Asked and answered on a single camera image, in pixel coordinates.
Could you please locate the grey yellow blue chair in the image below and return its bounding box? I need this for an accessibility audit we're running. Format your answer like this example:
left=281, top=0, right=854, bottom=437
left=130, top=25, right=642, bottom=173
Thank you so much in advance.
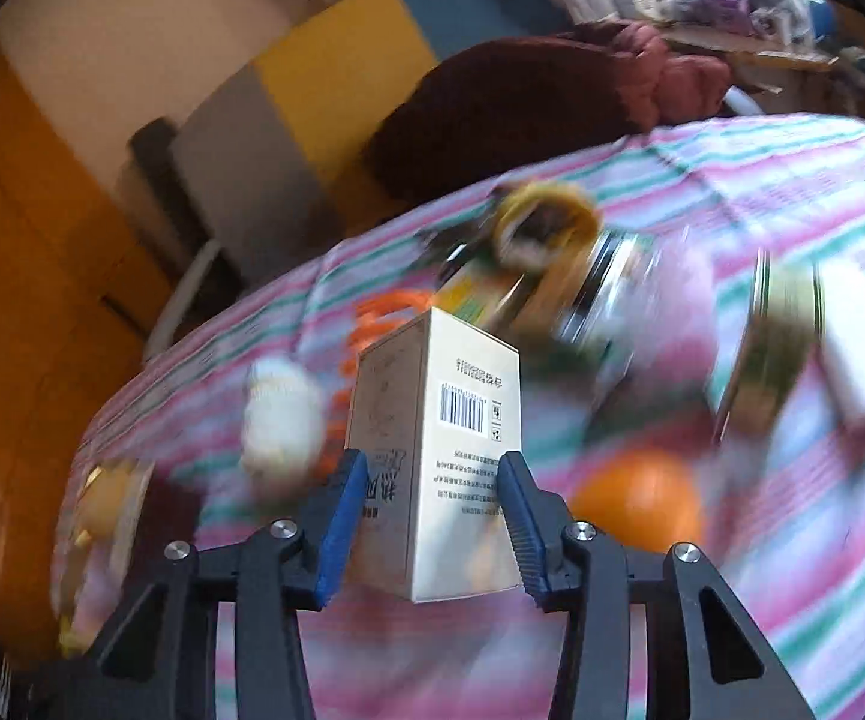
left=128, top=0, right=576, bottom=361

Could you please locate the striped tablecloth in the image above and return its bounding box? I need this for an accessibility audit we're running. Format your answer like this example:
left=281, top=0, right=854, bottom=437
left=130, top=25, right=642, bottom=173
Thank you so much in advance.
left=50, top=112, right=865, bottom=720

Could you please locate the shiny silver jar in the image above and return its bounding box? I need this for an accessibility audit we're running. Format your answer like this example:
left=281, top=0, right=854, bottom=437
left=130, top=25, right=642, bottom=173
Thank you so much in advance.
left=552, top=229, right=662, bottom=361

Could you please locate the beige cardboard box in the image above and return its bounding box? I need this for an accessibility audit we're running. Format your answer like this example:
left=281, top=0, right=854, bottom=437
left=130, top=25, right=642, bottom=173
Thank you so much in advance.
left=346, top=306, right=524, bottom=603

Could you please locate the cluttered wooden side table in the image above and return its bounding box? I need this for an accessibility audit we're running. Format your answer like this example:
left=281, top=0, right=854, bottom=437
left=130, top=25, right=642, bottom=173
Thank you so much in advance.
left=601, top=0, right=865, bottom=102

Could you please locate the round gold green tin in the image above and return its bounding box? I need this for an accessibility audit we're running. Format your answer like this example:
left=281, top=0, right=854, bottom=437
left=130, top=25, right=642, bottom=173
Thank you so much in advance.
left=713, top=251, right=827, bottom=436

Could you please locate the dark red garment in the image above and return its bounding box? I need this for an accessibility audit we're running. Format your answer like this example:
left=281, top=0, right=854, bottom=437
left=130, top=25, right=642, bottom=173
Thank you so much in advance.
left=365, top=22, right=659, bottom=203

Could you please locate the wooden wardrobe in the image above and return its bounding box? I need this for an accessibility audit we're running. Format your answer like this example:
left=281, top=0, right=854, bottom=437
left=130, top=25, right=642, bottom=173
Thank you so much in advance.
left=0, top=37, right=179, bottom=691

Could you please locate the white box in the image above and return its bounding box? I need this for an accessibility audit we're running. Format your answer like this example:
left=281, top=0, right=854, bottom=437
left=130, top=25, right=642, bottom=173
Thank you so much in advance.
left=815, top=262, right=865, bottom=421

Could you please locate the pink garment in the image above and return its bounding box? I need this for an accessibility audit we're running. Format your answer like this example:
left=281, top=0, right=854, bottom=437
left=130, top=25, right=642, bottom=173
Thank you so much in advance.
left=612, top=19, right=734, bottom=128

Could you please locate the white fluffy ball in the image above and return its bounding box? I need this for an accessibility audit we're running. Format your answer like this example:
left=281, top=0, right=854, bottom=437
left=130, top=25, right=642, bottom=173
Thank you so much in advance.
left=241, top=356, right=329, bottom=500

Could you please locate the purple packet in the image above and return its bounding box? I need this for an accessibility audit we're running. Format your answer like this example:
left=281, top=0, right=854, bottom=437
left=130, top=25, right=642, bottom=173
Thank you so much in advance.
left=691, top=0, right=752, bottom=35

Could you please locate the orange hair claw clip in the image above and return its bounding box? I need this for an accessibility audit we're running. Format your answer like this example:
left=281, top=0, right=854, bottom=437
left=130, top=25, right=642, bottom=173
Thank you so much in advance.
left=323, top=289, right=435, bottom=458

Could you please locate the black rolled mat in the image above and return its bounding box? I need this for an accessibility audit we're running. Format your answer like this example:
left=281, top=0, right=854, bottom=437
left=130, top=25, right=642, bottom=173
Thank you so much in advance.
left=128, top=116, right=201, bottom=256

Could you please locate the gold metal tin box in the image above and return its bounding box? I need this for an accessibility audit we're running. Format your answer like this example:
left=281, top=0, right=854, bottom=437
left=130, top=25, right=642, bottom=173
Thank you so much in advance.
left=50, top=457, right=209, bottom=661

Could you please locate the yellow tape roll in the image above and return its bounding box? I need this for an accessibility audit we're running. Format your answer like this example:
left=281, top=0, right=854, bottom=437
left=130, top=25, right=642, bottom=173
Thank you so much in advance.
left=491, top=181, right=602, bottom=271

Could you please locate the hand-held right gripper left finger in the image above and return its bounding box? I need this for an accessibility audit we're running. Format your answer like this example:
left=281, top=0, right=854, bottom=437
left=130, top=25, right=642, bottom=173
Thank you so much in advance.
left=31, top=450, right=370, bottom=720

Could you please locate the orange fruit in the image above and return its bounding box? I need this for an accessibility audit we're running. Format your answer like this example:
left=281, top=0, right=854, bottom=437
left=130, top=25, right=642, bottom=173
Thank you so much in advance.
left=571, top=452, right=705, bottom=552

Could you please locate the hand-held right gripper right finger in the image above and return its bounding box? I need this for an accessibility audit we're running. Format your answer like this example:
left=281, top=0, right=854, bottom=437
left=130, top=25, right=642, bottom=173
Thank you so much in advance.
left=496, top=450, right=816, bottom=720

